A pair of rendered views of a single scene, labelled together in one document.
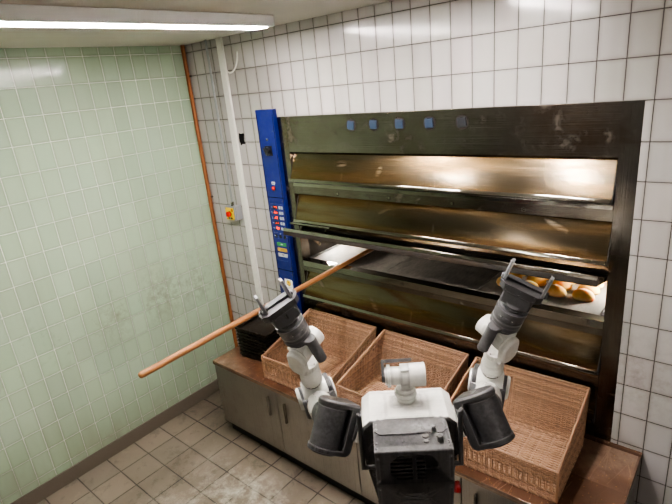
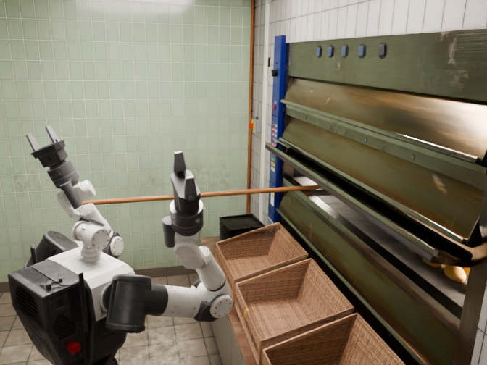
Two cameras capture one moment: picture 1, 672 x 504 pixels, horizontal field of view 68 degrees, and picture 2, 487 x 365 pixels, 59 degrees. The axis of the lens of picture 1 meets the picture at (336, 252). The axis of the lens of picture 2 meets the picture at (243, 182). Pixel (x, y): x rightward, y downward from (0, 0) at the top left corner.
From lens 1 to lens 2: 1.33 m
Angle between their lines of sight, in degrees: 33
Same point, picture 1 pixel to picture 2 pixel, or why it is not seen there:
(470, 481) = not seen: outside the picture
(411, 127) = (351, 55)
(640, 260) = not seen: outside the picture
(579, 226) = (458, 190)
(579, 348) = (436, 344)
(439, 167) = (364, 100)
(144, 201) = (193, 101)
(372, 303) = (310, 230)
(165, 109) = (227, 32)
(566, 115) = (460, 44)
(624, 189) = not seen: outside the picture
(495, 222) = (393, 168)
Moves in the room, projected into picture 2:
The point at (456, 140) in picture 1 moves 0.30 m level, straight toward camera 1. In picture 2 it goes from (376, 71) to (333, 71)
